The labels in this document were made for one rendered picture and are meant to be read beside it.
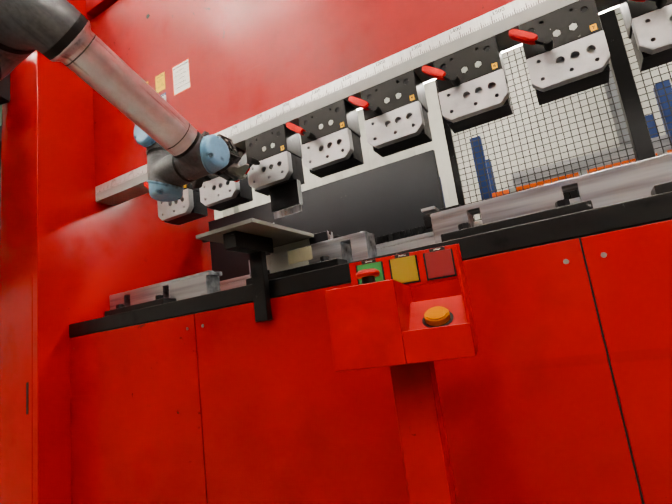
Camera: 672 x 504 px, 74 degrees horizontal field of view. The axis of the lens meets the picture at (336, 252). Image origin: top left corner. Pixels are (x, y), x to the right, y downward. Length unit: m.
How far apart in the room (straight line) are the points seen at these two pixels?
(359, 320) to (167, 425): 0.89
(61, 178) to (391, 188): 1.21
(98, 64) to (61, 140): 1.07
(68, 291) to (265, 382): 0.91
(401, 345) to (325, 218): 1.26
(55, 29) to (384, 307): 0.68
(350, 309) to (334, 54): 0.87
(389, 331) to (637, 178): 0.62
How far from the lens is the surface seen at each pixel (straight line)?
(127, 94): 0.95
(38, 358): 1.76
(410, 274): 0.80
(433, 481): 0.73
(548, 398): 0.93
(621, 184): 1.06
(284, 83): 1.43
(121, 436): 1.60
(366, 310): 0.66
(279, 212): 1.35
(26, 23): 0.93
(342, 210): 1.82
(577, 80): 1.14
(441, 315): 0.70
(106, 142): 1.99
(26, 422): 1.82
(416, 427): 0.71
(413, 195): 1.70
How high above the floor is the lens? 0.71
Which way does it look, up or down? 11 degrees up
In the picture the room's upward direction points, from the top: 8 degrees counter-clockwise
